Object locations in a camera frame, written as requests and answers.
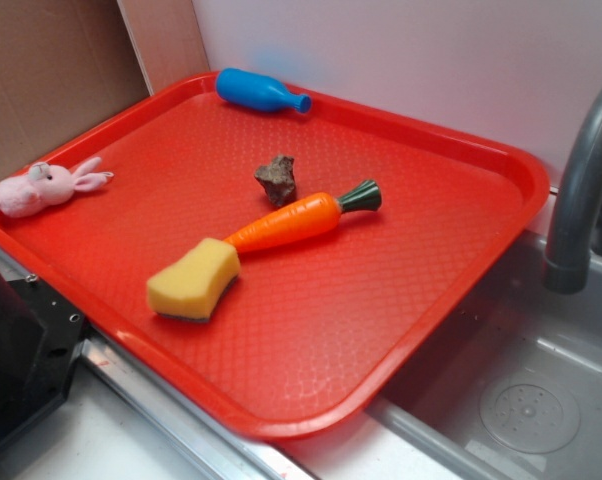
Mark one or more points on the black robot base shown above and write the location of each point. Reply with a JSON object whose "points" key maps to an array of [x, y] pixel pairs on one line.
{"points": [[40, 340]]}

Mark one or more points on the orange toy carrot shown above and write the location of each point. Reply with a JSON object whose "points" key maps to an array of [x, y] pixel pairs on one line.
{"points": [[305, 218]]}

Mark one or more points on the red plastic tray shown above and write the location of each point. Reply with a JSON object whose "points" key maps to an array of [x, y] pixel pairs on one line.
{"points": [[310, 331]]}

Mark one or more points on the brown rock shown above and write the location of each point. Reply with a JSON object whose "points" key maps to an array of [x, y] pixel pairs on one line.
{"points": [[278, 181]]}

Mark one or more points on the yellow sponge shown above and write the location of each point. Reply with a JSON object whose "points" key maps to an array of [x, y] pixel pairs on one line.
{"points": [[191, 288]]}

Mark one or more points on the blue toy bottle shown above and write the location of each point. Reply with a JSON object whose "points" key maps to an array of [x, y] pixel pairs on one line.
{"points": [[259, 92]]}

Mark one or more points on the grey toy sink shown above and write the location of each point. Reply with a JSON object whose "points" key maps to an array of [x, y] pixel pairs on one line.
{"points": [[508, 387]]}

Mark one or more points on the pink plush bunny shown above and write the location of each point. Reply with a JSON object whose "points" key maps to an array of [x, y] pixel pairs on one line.
{"points": [[45, 185]]}

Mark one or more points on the grey faucet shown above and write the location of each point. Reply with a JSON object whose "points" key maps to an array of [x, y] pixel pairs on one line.
{"points": [[575, 230]]}

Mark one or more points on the brown cardboard panel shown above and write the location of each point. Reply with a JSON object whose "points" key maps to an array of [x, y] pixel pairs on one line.
{"points": [[66, 66]]}

